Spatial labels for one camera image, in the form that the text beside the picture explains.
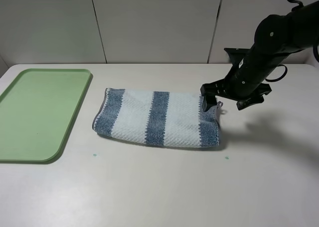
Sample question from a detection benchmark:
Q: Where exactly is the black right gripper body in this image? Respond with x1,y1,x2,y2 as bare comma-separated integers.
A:
214,62,272,106

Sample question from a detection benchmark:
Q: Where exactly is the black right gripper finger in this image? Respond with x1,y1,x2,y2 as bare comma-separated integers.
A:
236,96,264,111
200,82,218,112

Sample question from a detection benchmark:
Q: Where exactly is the blue white striped towel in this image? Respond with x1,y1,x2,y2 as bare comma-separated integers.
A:
92,88,223,148

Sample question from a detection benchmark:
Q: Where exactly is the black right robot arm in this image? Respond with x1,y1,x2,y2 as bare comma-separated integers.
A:
200,1,319,112

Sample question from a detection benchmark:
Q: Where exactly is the green plastic tray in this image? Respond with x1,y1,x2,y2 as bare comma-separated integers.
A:
0,69,92,162

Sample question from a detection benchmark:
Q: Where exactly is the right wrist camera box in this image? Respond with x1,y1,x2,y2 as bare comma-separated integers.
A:
224,48,249,65

